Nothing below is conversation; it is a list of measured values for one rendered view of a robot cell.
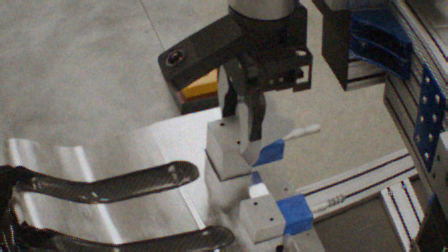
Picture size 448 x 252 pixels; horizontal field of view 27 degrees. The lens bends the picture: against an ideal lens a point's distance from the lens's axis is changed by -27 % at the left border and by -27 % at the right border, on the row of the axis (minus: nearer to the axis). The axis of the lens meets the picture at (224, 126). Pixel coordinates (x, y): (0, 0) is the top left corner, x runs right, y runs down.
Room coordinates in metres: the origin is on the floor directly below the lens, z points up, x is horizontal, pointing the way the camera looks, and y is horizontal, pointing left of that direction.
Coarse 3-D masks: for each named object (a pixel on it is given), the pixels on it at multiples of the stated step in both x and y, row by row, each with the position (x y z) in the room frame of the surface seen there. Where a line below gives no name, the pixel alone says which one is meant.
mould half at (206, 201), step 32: (160, 128) 1.00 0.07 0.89; (192, 128) 1.00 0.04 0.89; (0, 160) 0.87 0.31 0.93; (32, 160) 0.89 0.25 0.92; (64, 160) 0.92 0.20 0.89; (96, 160) 0.94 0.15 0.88; (128, 160) 0.94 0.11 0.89; (160, 160) 0.95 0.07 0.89; (192, 160) 0.95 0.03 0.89; (160, 192) 0.90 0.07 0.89; (192, 192) 0.90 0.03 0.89; (224, 192) 0.90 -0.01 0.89; (256, 192) 0.91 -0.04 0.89; (32, 224) 0.76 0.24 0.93; (64, 224) 0.79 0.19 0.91; (96, 224) 0.82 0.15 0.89; (128, 224) 0.84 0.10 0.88; (160, 224) 0.85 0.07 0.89; (192, 224) 0.85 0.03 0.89; (224, 224) 0.85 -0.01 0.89
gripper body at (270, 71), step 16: (240, 16) 0.93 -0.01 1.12; (288, 16) 0.94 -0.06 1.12; (304, 16) 0.96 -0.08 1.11; (272, 32) 0.95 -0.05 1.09; (288, 32) 0.96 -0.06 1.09; (304, 32) 0.96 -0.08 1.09; (256, 48) 0.94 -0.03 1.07; (272, 48) 0.95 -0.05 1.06; (288, 48) 0.95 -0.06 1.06; (304, 48) 0.96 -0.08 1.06; (224, 64) 0.97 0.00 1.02; (240, 64) 0.93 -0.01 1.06; (256, 64) 0.93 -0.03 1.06; (272, 64) 0.93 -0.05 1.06; (288, 64) 0.94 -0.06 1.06; (304, 64) 0.95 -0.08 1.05; (240, 80) 0.93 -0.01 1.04; (256, 80) 0.93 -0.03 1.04; (272, 80) 0.94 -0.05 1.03; (288, 80) 0.95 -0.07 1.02; (240, 96) 0.92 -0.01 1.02
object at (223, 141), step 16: (208, 128) 0.96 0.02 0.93; (224, 128) 0.96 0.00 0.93; (304, 128) 0.99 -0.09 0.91; (208, 144) 0.96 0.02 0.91; (224, 144) 0.93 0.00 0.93; (272, 144) 0.95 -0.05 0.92; (224, 160) 0.92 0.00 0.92; (240, 160) 0.93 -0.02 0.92; (272, 160) 0.95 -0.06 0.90; (224, 176) 0.92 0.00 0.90; (240, 176) 0.93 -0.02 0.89
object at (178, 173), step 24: (0, 168) 0.84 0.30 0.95; (24, 168) 0.86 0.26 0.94; (144, 168) 0.93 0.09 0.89; (168, 168) 0.94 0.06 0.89; (192, 168) 0.94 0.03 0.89; (0, 192) 0.82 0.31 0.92; (48, 192) 0.84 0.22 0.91; (72, 192) 0.87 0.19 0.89; (96, 192) 0.89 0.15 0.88; (120, 192) 0.89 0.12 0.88; (144, 192) 0.89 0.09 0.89; (0, 216) 0.80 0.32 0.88; (0, 240) 0.74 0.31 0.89; (24, 240) 0.75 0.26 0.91; (48, 240) 0.75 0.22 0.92; (72, 240) 0.77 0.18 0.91; (144, 240) 0.81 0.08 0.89; (168, 240) 0.82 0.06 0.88; (192, 240) 0.83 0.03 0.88; (216, 240) 0.83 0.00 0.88
